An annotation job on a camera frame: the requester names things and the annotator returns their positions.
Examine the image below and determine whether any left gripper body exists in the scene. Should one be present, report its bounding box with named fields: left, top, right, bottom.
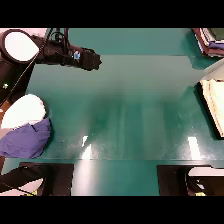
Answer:
left=80, top=47, right=103, bottom=72

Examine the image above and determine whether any white garment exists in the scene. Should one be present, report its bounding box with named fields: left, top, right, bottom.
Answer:
left=0, top=93, right=48, bottom=131

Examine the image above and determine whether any purple garment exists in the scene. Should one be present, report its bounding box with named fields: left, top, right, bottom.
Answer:
left=0, top=117, right=53, bottom=160

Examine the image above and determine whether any heap of clothes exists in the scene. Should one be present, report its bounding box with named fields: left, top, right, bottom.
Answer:
left=191, top=27, right=224, bottom=58

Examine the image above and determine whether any cream folded garment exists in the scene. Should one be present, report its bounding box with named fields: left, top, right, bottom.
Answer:
left=199, top=78, right=224, bottom=135

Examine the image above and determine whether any black cable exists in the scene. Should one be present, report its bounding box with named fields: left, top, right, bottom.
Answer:
left=0, top=27, right=55, bottom=108

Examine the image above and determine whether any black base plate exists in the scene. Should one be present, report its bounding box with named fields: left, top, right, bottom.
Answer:
left=18, top=162, right=75, bottom=197
left=156, top=164, right=215, bottom=197

